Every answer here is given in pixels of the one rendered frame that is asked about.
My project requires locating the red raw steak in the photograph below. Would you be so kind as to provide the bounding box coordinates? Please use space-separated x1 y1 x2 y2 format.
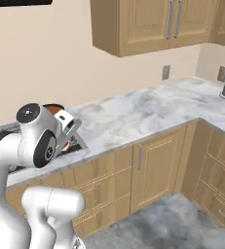
60 139 75 153

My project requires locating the silver wall cupboard handle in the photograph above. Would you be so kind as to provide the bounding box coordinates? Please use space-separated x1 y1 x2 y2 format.
174 0 184 40
166 0 175 41

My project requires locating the wooden side drawer front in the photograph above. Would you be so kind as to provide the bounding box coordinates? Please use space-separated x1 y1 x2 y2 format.
198 155 225 216
193 180 225 240
206 127 225 183

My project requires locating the wooden panel under hob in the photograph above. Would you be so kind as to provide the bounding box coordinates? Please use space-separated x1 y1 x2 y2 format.
5 170 66 219

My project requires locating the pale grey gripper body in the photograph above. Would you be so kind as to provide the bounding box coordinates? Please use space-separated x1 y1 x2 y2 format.
56 117 84 154

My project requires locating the black hob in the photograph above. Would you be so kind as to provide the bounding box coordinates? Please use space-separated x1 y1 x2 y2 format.
0 124 90 173

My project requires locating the silver base cupboard handle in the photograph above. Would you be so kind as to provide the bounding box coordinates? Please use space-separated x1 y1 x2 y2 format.
136 143 143 172

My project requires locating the black extractor hood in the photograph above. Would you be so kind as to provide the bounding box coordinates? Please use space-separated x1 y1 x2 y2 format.
0 0 54 8

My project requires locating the wooden wall cupboard door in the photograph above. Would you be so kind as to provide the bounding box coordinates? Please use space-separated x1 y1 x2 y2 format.
118 0 175 58
169 0 219 50

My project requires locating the wooden base cupboard door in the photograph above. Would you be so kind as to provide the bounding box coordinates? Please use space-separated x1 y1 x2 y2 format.
130 125 187 215

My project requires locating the grey wall socket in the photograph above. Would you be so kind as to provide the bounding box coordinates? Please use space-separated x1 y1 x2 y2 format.
161 64 171 82
216 65 225 83

